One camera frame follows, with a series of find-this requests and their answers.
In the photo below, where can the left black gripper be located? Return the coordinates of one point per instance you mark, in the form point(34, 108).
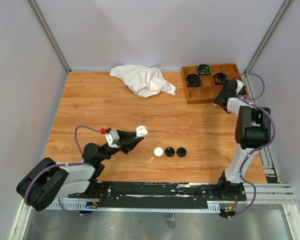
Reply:
point(130, 145)

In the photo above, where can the black charging case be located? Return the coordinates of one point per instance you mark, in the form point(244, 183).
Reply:
point(169, 151)
point(181, 152)

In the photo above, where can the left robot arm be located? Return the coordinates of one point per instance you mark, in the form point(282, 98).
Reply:
point(50, 180)

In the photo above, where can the grey slotted cable duct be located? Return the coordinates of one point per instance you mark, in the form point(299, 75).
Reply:
point(260, 193)

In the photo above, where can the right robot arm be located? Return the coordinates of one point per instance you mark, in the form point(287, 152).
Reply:
point(253, 132)

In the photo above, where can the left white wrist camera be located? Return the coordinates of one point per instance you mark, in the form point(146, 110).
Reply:
point(112, 139)

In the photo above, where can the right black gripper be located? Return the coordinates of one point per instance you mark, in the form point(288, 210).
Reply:
point(217, 100)

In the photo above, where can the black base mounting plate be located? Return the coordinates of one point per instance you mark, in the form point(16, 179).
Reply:
point(158, 195)

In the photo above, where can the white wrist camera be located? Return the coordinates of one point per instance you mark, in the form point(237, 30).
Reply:
point(239, 87)
point(112, 139)

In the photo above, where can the white crumpled cloth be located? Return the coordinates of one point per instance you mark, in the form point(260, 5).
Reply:
point(143, 81)

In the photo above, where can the white round charging case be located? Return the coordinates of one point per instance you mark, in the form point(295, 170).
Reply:
point(141, 131)

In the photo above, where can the wooden compartment tray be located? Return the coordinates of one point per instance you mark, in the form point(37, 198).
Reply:
point(208, 90)

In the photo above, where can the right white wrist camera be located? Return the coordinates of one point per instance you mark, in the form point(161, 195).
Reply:
point(239, 87)

